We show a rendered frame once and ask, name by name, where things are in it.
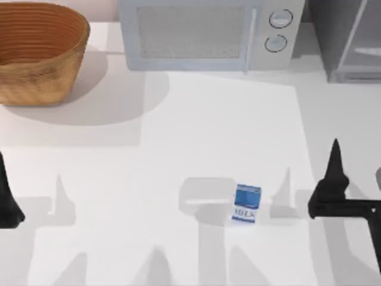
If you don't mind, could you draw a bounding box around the pale microwave oven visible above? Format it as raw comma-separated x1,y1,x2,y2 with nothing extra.
115,0,307,73

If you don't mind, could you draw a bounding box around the round microwave knob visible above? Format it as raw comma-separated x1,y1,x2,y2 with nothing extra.
268,8,294,29
264,33,288,54

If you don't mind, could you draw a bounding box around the pale microwave door handle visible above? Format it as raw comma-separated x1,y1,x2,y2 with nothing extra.
245,8,257,74

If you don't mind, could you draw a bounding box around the grey cabinet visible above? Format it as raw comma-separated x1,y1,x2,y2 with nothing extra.
308,0,381,85

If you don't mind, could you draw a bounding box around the woven brown basket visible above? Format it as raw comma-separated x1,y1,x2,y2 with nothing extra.
0,2,91,106

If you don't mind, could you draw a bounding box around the blue and white milk carton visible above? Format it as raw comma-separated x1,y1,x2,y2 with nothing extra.
230,182,263,226

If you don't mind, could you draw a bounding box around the microwave door with mesh window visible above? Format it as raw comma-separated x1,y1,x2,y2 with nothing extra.
118,0,257,72

